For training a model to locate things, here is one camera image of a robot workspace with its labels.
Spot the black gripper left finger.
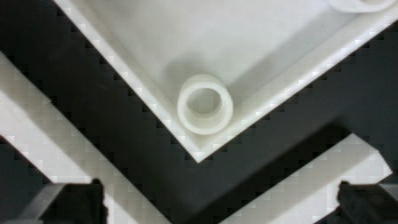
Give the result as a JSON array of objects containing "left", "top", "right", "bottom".
[{"left": 0, "top": 179, "right": 108, "bottom": 224}]

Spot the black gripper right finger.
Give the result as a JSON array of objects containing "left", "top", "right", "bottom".
[{"left": 317, "top": 181, "right": 398, "bottom": 224}]

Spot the white square table top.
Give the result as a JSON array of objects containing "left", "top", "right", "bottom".
[{"left": 53, "top": 0, "right": 398, "bottom": 159}]

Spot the white L-shaped obstacle fence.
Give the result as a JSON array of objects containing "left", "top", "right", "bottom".
[{"left": 0, "top": 54, "right": 392, "bottom": 224}]

